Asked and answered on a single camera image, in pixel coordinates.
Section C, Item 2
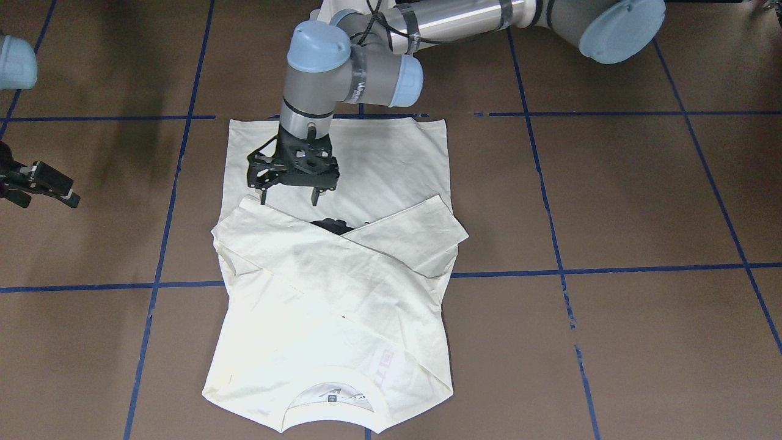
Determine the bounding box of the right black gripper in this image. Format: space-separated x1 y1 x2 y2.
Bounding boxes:
1 142 81 208

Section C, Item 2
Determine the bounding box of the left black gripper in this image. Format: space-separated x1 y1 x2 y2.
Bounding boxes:
247 131 340 207

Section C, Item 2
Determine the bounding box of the cream long-sleeve shirt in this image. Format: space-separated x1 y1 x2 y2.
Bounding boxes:
202 118 467 433

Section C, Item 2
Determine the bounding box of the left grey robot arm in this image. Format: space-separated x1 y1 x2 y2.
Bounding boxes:
246 1 667 204

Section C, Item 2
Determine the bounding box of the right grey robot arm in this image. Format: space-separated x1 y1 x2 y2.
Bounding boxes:
1 33 81 208

